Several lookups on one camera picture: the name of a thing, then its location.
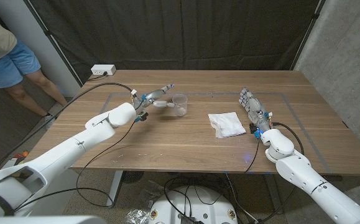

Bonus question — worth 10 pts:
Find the clear plastic measuring cup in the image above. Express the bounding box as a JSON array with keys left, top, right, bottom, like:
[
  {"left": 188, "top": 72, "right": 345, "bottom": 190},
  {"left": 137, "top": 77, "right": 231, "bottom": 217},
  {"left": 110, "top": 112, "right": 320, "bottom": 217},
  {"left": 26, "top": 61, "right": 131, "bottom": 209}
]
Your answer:
[{"left": 172, "top": 94, "right": 188, "bottom": 118}]

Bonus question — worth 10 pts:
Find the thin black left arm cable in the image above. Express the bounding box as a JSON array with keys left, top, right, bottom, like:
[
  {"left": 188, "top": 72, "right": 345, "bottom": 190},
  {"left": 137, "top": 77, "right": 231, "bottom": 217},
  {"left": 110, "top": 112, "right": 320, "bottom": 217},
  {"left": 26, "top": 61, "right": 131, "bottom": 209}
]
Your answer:
[{"left": 13, "top": 119, "right": 137, "bottom": 212}]

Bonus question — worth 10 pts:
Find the white power strip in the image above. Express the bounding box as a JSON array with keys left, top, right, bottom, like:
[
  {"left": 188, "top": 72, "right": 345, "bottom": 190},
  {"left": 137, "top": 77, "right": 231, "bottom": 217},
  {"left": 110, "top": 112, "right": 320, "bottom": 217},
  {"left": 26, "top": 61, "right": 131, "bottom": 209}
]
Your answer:
[{"left": 90, "top": 64, "right": 117, "bottom": 77}]

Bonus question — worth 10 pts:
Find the white tissue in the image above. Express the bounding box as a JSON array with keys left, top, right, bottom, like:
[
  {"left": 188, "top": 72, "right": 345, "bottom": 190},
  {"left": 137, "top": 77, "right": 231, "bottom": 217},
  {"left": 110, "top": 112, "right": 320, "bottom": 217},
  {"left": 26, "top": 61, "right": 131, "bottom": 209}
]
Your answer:
[{"left": 207, "top": 111, "right": 247, "bottom": 139}]

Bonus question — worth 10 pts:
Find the black backdrop stand pole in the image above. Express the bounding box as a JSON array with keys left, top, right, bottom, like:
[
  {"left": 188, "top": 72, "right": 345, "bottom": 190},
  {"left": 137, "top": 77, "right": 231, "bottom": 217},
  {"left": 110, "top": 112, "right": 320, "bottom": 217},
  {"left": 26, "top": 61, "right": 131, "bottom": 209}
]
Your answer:
[
  {"left": 290, "top": 0, "right": 326, "bottom": 71},
  {"left": 24, "top": 0, "right": 83, "bottom": 86}
]

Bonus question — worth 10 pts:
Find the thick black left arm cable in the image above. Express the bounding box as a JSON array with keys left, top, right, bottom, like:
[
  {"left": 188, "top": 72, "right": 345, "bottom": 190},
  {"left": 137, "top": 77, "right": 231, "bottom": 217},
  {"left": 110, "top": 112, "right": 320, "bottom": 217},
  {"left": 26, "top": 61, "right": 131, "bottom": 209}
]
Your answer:
[{"left": 0, "top": 82, "right": 136, "bottom": 178}]

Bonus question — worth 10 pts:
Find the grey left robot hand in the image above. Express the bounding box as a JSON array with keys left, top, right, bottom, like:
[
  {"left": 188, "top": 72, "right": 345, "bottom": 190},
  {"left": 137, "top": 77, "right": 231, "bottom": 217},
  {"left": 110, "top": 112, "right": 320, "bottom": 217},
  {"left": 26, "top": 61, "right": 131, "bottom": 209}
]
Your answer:
[{"left": 132, "top": 83, "right": 176, "bottom": 116}]

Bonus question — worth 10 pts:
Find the yellow black white board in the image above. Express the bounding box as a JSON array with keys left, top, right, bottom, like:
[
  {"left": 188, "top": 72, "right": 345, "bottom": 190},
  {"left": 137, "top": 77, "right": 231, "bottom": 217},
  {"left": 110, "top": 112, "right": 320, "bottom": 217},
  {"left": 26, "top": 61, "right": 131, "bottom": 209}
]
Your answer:
[{"left": 1, "top": 157, "right": 25, "bottom": 170}]

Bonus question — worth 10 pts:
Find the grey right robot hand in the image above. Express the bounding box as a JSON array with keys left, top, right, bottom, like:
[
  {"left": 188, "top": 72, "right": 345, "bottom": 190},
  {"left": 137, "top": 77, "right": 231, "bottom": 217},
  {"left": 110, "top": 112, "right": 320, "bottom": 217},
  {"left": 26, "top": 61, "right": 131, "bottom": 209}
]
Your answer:
[{"left": 238, "top": 87, "right": 272, "bottom": 133}]

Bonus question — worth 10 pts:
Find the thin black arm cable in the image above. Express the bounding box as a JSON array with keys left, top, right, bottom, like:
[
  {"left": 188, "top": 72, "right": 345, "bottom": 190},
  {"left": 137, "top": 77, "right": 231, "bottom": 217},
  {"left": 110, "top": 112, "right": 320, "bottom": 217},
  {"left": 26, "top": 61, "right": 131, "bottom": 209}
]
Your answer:
[
  {"left": 13, "top": 119, "right": 137, "bottom": 212},
  {"left": 241, "top": 136, "right": 261, "bottom": 175}
]

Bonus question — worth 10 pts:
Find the clear plastic wrapper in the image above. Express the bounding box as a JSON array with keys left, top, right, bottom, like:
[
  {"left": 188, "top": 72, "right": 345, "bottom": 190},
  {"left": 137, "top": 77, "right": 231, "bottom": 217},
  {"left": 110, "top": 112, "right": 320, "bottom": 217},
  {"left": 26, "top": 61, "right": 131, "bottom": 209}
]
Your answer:
[{"left": 136, "top": 180, "right": 165, "bottom": 210}]

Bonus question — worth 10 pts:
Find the person in blue shorts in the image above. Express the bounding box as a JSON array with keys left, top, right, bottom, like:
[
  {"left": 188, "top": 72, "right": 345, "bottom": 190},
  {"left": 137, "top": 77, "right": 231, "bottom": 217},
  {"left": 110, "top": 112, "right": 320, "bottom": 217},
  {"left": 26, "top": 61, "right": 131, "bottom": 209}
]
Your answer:
[{"left": 0, "top": 7, "right": 68, "bottom": 130}]

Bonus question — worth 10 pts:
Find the white table leg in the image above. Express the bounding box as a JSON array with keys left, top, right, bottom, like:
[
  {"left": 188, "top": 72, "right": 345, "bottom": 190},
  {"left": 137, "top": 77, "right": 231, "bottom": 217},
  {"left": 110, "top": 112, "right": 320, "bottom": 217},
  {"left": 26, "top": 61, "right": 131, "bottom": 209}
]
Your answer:
[{"left": 106, "top": 170, "right": 124, "bottom": 208}]

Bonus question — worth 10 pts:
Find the black round fan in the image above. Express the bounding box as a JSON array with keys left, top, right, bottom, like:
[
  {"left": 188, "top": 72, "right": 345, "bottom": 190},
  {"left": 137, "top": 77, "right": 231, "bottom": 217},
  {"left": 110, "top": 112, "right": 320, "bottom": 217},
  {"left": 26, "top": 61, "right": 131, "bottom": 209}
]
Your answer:
[{"left": 121, "top": 170, "right": 145, "bottom": 184}]

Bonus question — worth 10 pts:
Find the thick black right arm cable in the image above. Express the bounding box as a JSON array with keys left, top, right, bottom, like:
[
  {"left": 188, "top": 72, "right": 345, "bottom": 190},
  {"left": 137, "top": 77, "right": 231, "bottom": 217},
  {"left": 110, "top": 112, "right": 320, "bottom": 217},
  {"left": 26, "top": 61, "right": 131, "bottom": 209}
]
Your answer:
[{"left": 271, "top": 122, "right": 305, "bottom": 156}]

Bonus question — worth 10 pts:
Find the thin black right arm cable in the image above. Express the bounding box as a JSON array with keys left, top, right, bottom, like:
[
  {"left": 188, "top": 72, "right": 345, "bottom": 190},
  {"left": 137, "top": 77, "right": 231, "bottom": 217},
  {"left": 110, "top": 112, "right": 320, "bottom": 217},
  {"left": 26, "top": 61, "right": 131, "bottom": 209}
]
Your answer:
[{"left": 241, "top": 136, "right": 261, "bottom": 175}]

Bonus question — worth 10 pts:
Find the grey table leg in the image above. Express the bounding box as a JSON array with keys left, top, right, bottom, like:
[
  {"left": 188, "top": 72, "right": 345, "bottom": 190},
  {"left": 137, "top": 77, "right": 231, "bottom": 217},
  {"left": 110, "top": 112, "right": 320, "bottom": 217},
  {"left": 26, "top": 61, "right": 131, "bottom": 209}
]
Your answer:
[{"left": 265, "top": 174, "right": 285, "bottom": 215}]

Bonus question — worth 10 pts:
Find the grey tape outline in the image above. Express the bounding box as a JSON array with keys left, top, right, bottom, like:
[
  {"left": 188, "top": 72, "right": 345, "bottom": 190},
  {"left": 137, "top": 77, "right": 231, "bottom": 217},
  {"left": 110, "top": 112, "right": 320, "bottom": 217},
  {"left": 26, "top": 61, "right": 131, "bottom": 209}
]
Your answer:
[{"left": 100, "top": 91, "right": 333, "bottom": 174}]

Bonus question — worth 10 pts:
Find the black backdrop curtain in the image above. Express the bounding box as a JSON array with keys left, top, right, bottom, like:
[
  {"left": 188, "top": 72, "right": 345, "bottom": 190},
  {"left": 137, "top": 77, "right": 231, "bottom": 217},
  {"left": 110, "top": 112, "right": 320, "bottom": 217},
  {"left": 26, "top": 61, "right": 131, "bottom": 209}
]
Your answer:
[{"left": 24, "top": 0, "right": 323, "bottom": 85}]

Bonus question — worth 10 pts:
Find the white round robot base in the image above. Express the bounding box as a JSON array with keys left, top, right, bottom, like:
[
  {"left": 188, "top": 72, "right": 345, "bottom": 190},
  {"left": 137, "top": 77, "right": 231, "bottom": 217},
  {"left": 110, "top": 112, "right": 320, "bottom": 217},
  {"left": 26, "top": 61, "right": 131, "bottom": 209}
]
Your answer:
[{"left": 148, "top": 185, "right": 239, "bottom": 224}]

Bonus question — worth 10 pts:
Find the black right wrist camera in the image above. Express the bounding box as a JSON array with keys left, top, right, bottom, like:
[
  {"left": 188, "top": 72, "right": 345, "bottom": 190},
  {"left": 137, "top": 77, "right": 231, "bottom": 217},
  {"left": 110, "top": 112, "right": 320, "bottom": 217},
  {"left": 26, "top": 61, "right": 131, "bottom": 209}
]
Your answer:
[{"left": 249, "top": 123, "right": 261, "bottom": 139}]

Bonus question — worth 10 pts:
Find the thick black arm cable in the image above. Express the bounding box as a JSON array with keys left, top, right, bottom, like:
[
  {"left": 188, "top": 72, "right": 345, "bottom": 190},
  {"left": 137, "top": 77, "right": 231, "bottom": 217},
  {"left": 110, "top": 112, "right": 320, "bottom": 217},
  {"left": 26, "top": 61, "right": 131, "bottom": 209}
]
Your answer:
[
  {"left": 0, "top": 82, "right": 136, "bottom": 178},
  {"left": 271, "top": 122, "right": 305, "bottom": 156}
]

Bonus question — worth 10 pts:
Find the black power strip cord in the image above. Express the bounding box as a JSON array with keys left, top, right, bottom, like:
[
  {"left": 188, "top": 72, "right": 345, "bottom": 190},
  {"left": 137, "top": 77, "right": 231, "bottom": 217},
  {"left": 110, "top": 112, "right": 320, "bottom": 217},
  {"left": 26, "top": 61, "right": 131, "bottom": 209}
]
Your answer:
[{"left": 88, "top": 72, "right": 108, "bottom": 82}]

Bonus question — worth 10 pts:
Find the crumpled silver foil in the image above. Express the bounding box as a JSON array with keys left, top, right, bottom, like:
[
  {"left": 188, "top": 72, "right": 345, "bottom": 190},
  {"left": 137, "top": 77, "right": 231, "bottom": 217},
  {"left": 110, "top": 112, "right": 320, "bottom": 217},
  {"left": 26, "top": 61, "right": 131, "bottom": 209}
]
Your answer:
[{"left": 126, "top": 208, "right": 151, "bottom": 224}]

